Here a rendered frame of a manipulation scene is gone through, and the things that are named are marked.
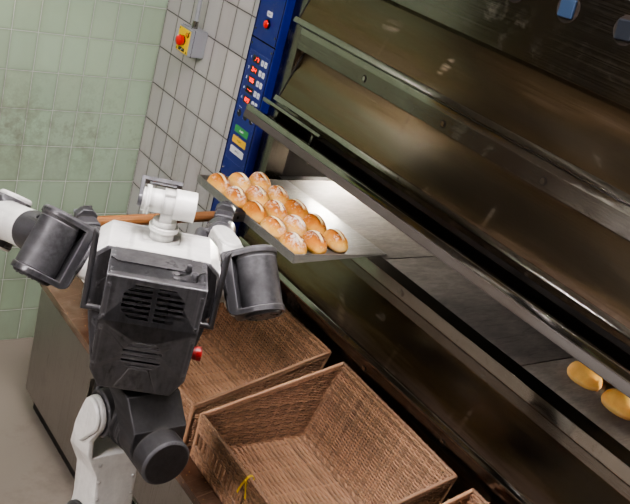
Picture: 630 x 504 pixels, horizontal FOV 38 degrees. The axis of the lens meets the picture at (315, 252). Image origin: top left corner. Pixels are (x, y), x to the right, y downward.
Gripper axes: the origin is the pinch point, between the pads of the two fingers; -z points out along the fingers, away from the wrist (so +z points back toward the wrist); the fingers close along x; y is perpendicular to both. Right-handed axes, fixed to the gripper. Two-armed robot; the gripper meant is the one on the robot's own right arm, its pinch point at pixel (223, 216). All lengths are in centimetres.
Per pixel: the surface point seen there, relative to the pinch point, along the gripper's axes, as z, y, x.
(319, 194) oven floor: -42, 30, 1
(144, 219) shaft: 15.9, -21.1, -0.3
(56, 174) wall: -103, -68, 41
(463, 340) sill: 39, 68, 3
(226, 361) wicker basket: -21, 13, 60
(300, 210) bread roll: -12.6, 22.6, -2.6
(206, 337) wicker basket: -34, 4, 60
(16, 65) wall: -91, -86, -3
